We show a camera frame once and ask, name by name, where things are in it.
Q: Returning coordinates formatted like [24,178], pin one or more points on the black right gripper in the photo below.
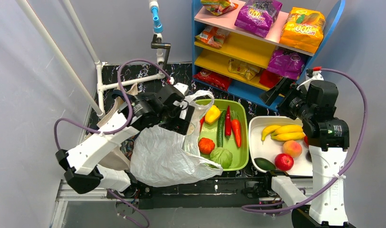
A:
[283,98]

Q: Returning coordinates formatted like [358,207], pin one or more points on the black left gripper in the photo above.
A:
[179,126]

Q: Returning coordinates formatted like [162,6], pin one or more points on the green cucumber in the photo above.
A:
[220,129]

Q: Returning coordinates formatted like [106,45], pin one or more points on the white plastic grocery bag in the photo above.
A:
[164,158]

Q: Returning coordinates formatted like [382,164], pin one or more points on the red chili pepper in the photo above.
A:
[228,124]

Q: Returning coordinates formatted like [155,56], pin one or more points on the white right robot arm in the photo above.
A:
[328,139]

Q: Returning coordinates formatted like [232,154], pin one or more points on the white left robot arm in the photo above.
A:
[82,171]

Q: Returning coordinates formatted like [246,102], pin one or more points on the purple snack bag lower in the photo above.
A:
[287,63]

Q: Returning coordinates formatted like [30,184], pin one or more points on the purple snack bag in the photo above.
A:
[287,63]
[258,16]

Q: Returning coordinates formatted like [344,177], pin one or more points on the floral canvas tote bag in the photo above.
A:
[112,132]

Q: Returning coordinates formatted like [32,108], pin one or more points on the yellow snack bag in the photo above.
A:
[303,29]

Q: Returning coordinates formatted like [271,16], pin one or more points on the purple snack bag top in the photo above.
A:
[258,16]

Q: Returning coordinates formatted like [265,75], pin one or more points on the orange green snack bag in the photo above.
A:
[219,7]

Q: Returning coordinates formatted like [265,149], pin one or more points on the red snack packet right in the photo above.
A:
[269,79]

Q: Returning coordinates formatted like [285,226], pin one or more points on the red snack packet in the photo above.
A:
[269,79]
[214,79]

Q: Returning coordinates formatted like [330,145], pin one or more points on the small red chili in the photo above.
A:
[202,122]

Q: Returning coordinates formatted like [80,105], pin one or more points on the yellow clear snack packet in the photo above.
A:
[243,69]

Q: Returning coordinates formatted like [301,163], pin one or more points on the yellow bell pepper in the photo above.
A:
[212,115]

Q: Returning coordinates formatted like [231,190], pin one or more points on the yellow banana bunch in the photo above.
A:
[288,133]

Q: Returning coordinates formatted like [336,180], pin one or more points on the orange pumpkin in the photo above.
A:
[206,146]

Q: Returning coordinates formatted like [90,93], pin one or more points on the orange carrot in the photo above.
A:
[236,129]

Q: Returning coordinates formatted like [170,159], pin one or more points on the green plastic tray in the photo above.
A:
[240,155]

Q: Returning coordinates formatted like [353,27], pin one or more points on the white plastic tray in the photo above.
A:
[270,148]

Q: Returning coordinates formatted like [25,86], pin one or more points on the red pomegranate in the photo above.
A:
[305,139]

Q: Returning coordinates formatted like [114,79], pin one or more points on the red snack packet left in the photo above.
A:
[214,79]

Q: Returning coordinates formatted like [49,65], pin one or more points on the peach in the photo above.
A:
[292,148]

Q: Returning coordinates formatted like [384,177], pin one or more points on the colourful blue shelf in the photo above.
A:
[240,45]

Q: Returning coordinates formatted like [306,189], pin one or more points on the green cabbage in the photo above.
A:
[222,156]

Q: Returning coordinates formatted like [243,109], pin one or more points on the red apple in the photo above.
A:
[284,162]

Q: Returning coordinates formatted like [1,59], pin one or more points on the green avocado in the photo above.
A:
[264,164]

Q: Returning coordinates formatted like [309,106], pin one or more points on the black clamp on pipe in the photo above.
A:
[162,50]

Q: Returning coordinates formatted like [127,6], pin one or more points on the orange noodle packet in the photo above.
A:
[213,36]

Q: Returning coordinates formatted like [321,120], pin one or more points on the white pvc pipe frame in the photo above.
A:
[59,26]

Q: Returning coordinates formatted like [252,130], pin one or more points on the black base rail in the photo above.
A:
[218,192]

